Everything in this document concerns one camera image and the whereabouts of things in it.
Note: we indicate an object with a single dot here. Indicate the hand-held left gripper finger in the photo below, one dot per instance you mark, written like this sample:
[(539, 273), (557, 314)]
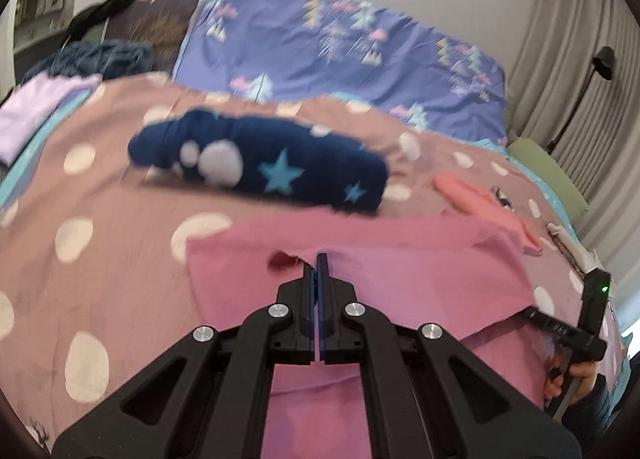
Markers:
[(324, 289), (312, 289)]

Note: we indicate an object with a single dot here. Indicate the pink garment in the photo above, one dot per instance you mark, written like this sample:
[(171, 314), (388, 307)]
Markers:
[(400, 279)]

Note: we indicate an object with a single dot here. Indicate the salmon garment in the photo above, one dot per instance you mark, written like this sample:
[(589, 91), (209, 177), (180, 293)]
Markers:
[(470, 196)]

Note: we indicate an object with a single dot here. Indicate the person's right forearm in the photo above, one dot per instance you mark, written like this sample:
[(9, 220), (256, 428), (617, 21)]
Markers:
[(597, 406)]

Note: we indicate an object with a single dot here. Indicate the person's right hand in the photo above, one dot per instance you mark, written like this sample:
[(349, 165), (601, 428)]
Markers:
[(586, 375)]

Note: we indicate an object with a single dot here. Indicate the navy star print garment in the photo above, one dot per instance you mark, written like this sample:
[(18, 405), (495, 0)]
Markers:
[(300, 149)]

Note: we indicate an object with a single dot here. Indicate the green pillow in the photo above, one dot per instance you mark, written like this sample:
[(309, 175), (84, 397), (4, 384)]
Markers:
[(545, 164)]

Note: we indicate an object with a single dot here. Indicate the purple printed bed sheet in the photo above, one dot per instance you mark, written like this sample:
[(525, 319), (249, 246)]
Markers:
[(300, 49)]

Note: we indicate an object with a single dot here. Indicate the black floor lamp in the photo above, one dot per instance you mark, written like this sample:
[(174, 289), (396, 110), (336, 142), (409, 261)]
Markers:
[(605, 61)]

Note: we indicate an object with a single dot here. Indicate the beige curtain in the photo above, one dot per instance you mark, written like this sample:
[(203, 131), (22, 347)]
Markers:
[(575, 14)]

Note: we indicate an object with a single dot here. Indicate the dark brown pillow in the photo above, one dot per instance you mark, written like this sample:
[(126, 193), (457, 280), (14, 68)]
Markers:
[(160, 29)]

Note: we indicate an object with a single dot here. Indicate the teal knit blanket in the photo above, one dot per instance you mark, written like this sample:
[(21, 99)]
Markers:
[(100, 56)]

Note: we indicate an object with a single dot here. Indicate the lavender cloth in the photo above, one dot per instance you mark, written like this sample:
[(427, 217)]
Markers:
[(30, 114)]

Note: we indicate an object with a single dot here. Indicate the black cloth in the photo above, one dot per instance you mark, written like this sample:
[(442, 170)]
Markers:
[(100, 14)]

